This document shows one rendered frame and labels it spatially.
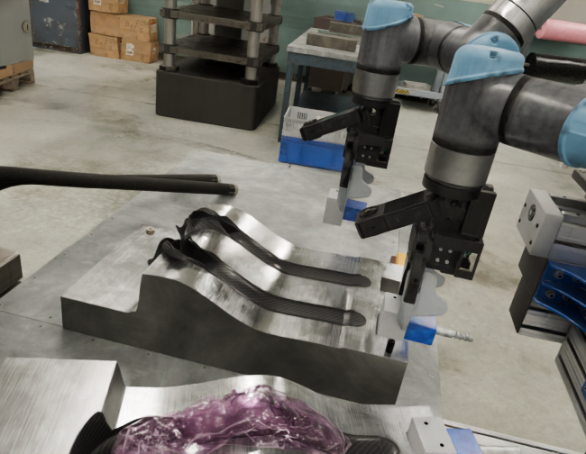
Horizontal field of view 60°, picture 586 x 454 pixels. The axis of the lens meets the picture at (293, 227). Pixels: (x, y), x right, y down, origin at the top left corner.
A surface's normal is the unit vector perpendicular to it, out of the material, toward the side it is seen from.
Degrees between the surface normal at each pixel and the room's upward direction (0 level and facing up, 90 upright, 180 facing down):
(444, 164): 90
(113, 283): 0
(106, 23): 88
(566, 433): 0
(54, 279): 0
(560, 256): 90
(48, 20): 90
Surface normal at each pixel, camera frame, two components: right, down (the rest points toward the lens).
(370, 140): -0.20, 0.41
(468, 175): 0.06, 0.46
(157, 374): 0.13, -0.89
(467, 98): -0.64, 0.22
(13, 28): 0.97, 0.21
